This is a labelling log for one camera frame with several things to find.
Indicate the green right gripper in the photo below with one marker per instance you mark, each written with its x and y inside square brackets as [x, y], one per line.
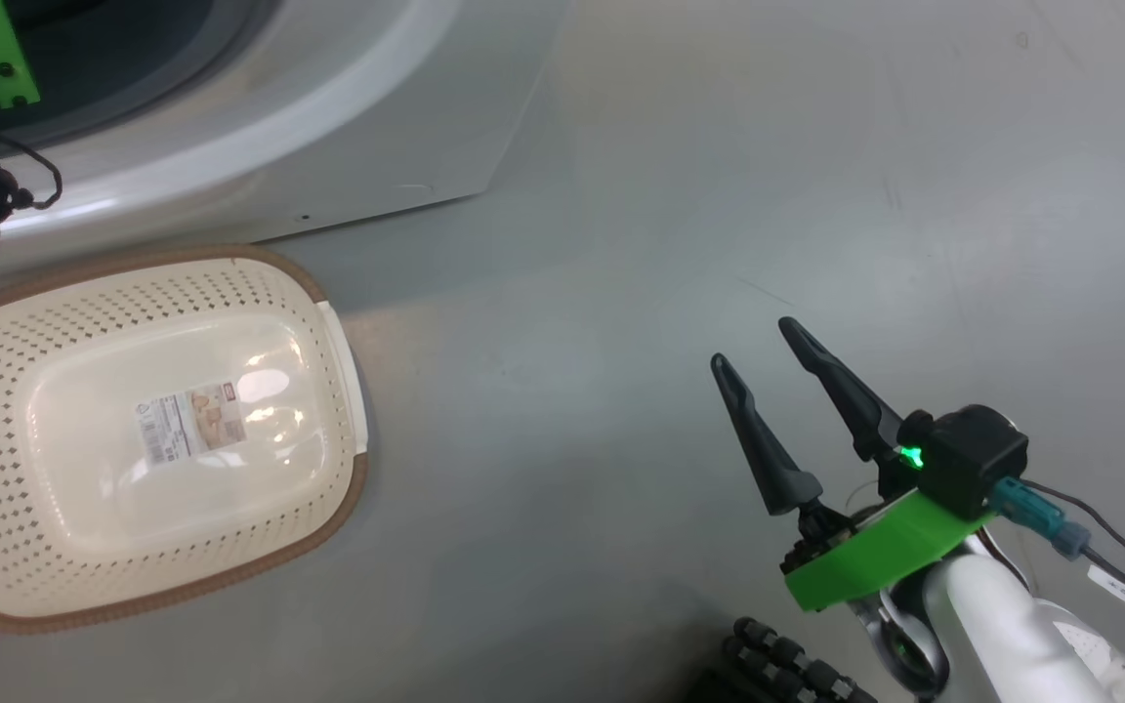
[875, 557]

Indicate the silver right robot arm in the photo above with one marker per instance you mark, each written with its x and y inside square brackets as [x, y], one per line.
[1012, 644]

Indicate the white front-load washing machine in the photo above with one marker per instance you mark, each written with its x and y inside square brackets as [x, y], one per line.
[377, 117]

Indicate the printed basket label sticker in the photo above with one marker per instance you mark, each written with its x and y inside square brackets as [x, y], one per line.
[193, 422]

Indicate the cream perforated laundry basket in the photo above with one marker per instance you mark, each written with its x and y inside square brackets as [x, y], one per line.
[328, 391]

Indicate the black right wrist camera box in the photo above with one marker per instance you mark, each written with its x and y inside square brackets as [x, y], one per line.
[968, 459]

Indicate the teal right camera connector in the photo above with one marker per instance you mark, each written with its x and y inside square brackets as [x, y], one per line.
[1041, 517]

